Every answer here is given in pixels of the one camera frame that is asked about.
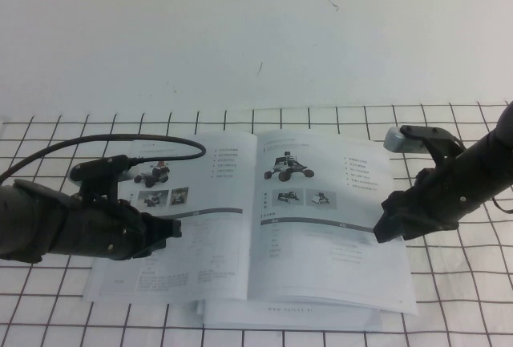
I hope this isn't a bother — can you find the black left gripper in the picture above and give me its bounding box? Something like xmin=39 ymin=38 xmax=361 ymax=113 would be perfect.
xmin=55 ymin=191 xmax=184 ymax=262

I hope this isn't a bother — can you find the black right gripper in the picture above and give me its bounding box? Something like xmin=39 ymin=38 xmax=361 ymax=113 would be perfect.
xmin=373 ymin=154 xmax=471 ymax=244

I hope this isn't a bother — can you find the white product catalogue book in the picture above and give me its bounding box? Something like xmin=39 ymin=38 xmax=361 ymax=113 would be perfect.
xmin=82 ymin=130 xmax=418 ymax=317

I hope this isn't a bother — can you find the white tablecloth with black grid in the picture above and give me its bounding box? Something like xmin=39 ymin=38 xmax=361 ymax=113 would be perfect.
xmin=0 ymin=100 xmax=513 ymax=347

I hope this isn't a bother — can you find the closed white booklet with web address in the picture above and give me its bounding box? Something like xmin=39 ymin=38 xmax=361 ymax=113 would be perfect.
xmin=195 ymin=297 xmax=382 ymax=330

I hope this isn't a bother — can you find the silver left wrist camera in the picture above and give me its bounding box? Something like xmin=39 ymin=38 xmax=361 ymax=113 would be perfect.
xmin=67 ymin=166 xmax=135 ymax=184

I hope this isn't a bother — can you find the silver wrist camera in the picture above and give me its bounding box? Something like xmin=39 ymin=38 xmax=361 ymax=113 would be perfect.
xmin=67 ymin=166 xmax=135 ymax=184
xmin=383 ymin=125 xmax=430 ymax=158

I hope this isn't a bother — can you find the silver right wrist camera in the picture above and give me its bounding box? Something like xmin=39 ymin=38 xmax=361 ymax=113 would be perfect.
xmin=383 ymin=125 xmax=430 ymax=158

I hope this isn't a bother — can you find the black left wrist camera bracket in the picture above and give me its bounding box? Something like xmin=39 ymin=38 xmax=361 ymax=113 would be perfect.
xmin=70 ymin=154 xmax=131 ymax=206

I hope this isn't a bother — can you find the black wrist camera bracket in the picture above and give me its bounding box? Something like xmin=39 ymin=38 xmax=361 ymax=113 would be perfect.
xmin=70 ymin=154 xmax=131 ymax=206
xmin=400 ymin=124 xmax=466 ymax=171

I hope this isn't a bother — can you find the black right wrist camera bracket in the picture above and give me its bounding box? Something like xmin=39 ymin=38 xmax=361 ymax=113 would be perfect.
xmin=400 ymin=124 xmax=466 ymax=171

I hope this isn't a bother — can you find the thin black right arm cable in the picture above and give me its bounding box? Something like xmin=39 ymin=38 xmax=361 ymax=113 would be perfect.
xmin=489 ymin=194 xmax=513 ymax=216

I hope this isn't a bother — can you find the black left camera cable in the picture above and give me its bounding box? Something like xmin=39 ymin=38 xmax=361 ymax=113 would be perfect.
xmin=0 ymin=134 xmax=208 ymax=184

